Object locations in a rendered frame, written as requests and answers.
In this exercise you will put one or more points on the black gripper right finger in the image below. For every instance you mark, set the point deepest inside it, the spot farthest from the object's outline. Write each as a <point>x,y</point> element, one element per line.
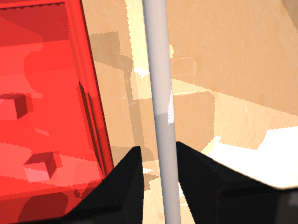
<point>218,194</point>

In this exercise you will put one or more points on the red plastic tray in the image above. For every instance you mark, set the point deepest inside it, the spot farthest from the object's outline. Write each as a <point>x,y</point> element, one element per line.
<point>45,53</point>

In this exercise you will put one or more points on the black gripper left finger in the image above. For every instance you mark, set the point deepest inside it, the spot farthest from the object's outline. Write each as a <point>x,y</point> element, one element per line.
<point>118,199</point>

